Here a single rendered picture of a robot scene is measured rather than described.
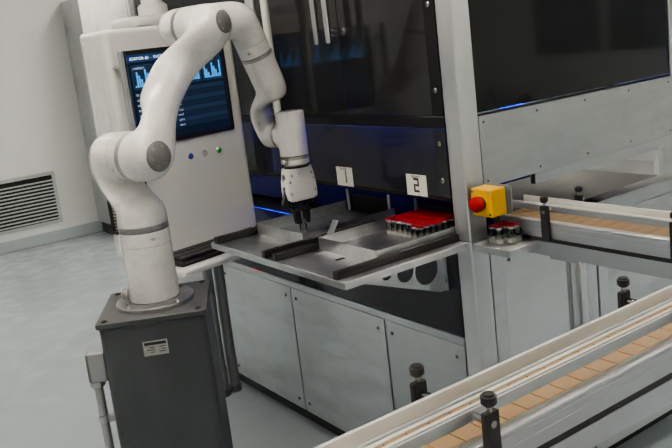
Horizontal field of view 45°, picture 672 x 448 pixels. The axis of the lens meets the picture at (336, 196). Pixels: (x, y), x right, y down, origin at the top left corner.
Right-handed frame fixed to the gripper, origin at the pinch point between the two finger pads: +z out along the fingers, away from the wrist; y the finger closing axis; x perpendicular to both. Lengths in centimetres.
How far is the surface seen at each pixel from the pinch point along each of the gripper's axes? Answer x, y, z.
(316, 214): 15.1, 14.8, 4.4
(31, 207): 504, 45, 60
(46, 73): 506, 77, -49
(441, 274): -39.6, 17.7, 15.8
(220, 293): 63, 0, 37
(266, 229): 9.8, -7.1, 3.7
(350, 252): -33.2, -7.1, 4.4
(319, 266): -32.4, -16.6, 5.9
